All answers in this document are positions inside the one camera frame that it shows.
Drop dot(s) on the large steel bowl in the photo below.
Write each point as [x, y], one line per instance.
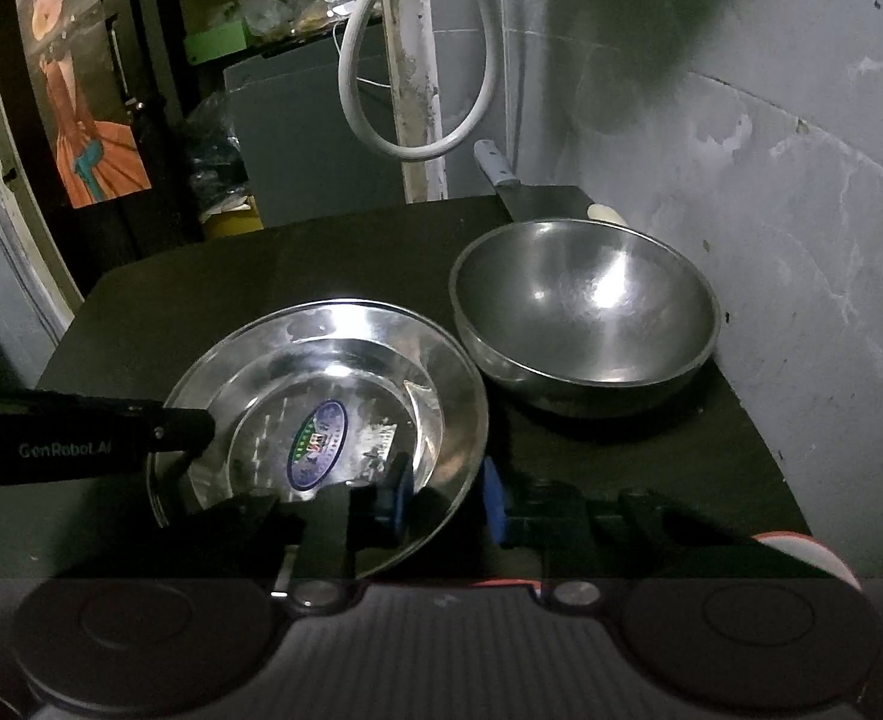
[569, 311]

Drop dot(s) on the metal spatula with handle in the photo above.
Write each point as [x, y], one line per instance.
[526, 202]

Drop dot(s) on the small cream cylinder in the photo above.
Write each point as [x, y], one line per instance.
[604, 213]

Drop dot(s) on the yellow plastic container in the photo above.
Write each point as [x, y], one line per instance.
[233, 217]

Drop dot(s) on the red and white bowl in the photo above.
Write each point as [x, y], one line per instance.
[809, 550]

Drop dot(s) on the green box on shelf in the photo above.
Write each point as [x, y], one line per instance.
[216, 42]

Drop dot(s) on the dark grey cabinet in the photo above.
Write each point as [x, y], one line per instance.
[301, 157]

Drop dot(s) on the painting of woman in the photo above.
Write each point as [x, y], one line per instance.
[68, 53]

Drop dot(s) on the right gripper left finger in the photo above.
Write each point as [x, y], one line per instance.
[328, 534]

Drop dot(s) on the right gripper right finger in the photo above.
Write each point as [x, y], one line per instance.
[634, 533]

